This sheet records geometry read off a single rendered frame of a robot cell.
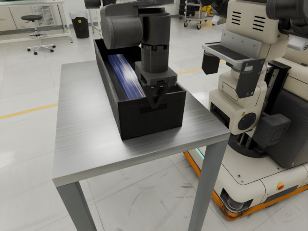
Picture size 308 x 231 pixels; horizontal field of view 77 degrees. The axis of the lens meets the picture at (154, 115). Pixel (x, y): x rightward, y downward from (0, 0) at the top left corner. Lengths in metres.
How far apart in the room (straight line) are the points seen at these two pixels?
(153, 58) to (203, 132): 0.25
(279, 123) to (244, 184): 0.36
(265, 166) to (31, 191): 1.45
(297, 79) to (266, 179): 0.52
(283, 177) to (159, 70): 1.02
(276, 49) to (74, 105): 0.81
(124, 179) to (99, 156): 0.95
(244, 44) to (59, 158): 0.76
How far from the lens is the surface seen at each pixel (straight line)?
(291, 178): 1.32
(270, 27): 0.83
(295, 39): 0.79
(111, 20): 0.35
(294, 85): 1.11
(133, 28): 0.36
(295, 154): 1.21
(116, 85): 0.74
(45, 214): 1.43
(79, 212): 0.58
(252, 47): 0.85
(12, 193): 1.63
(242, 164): 1.23
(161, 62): 0.40
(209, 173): 0.66
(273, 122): 1.04
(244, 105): 0.96
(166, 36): 0.39
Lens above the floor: 1.14
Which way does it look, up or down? 36 degrees down
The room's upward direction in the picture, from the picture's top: straight up
